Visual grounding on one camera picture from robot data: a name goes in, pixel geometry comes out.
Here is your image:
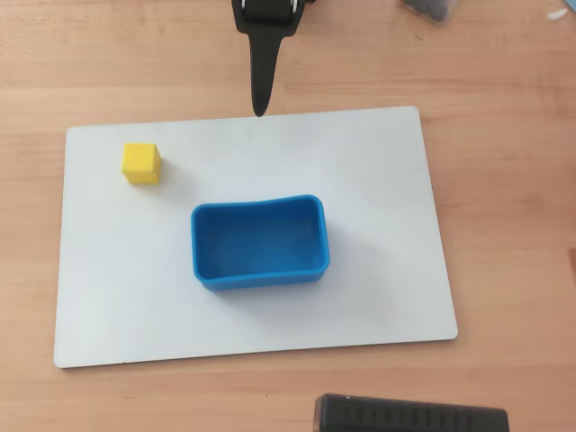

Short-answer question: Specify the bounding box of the black ribbed device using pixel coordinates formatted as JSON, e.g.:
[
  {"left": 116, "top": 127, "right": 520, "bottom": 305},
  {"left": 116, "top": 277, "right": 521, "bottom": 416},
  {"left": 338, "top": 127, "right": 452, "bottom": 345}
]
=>
[{"left": 312, "top": 392, "right": 510, "bottom": 432}]

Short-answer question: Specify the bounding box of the yellow cube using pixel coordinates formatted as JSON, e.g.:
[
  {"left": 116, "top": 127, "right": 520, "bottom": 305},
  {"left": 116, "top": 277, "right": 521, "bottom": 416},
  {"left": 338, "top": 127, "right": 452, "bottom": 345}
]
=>
[{"left": 121, "top": 142, "right": 163, "bottom": 186}]

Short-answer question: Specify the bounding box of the blue rectangular bin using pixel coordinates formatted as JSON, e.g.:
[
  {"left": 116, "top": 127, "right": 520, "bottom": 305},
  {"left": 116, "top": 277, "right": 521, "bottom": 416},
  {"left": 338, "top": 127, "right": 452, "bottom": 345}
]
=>
[{"left": 190, "top": 193, "right": 331, "bottom": 293}]

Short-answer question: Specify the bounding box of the dark transparent container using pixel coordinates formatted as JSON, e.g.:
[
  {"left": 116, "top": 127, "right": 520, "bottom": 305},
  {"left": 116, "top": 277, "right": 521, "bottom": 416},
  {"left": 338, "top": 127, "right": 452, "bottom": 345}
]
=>
[{"left": 400, "top": 0, "right": 460, "bottom": 24}]

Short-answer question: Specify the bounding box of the white rectangular board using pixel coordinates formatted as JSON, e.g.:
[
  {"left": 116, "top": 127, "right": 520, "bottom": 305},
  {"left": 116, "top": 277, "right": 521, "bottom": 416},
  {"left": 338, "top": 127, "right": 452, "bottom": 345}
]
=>
[{"left": 52, "top": 105, "right": 459, "bottom": 370}]

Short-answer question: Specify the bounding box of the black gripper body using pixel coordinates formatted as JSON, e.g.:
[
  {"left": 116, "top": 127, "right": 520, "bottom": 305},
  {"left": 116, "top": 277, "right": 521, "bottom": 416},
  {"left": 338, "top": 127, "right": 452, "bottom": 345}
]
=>
[{"left": 230, "top": 0, "right": 315, "bottom": 24}]

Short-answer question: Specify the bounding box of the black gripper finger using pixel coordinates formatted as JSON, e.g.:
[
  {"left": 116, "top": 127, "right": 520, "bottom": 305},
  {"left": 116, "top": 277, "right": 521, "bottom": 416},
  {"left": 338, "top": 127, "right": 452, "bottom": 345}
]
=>
[{"left": 236, "top": 17, "right": 301, "bottom": 118}]

